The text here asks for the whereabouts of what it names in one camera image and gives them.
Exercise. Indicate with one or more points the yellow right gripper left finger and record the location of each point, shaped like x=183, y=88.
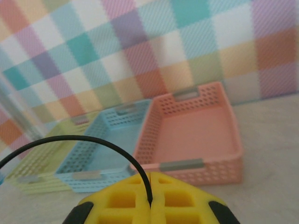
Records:
x=116, y=205

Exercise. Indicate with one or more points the blue plastic basket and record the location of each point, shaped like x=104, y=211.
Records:
x=105, y=149

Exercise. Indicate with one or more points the pink plastic basket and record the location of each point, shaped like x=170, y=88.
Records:
x=194, y=135

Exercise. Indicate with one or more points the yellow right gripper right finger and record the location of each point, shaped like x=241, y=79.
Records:
x=182, y=205

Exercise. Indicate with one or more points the green plastic basket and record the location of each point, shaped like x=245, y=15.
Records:
x=46, y=163

